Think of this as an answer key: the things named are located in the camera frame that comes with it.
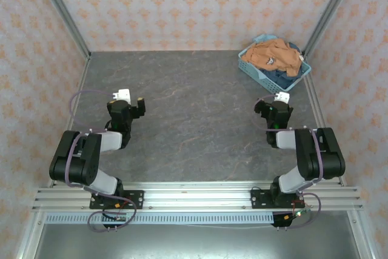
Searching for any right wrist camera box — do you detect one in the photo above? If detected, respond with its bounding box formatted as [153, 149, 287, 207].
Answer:
[274, 90, 291, 104]

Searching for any aluminium table side rail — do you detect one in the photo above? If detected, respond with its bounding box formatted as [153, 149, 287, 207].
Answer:
[48, 54, 92, 187]
[303, 54, 346, 187]

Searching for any dark navy t-shirt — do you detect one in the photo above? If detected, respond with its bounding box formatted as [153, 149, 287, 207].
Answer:
[260, 67, 306, 90]

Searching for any orange cartoon print t-shirt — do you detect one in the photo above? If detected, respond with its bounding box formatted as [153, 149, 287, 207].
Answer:
[244, 39, 304, 78]

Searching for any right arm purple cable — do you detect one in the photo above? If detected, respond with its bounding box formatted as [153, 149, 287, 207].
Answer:
[253, 94, 322, 230]

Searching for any black lower bracket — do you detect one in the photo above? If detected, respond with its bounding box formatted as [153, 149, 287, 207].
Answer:
[271, 212, 296, 231]
[101, 212, 128, 231]

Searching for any aluminium cross beam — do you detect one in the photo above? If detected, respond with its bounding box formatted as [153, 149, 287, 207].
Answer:
[32, 181, 364, 211]

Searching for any slotted grey cable duct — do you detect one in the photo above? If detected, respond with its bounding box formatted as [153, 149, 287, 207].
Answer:
[44, 212, 275, 226]

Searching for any light blue t-shirt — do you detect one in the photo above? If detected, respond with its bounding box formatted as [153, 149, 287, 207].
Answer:
[253, 34, 278, 44]

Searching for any grey metal bottom panel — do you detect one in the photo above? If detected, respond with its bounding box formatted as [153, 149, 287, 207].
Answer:
[33, 224, 363, 259]

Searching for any aluminium frame post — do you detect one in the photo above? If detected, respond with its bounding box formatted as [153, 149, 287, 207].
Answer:
[302, 0, 362, 58]
[32, 0, 92, 61]

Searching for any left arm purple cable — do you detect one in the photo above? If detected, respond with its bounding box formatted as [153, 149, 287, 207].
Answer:
[65, 89, 138, 232]

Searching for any light blue plastic basket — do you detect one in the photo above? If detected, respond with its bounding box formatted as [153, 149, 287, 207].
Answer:
[238, 42, 312, 99]

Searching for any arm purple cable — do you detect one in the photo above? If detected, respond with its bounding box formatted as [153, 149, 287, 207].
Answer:
[65, 89, 138, 232]
[253, 94, 322, 230]

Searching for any aluminium lower frame rail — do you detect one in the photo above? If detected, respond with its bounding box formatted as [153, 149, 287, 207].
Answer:
[15, 210, 46, 259]
[347, 210, 376, 259]

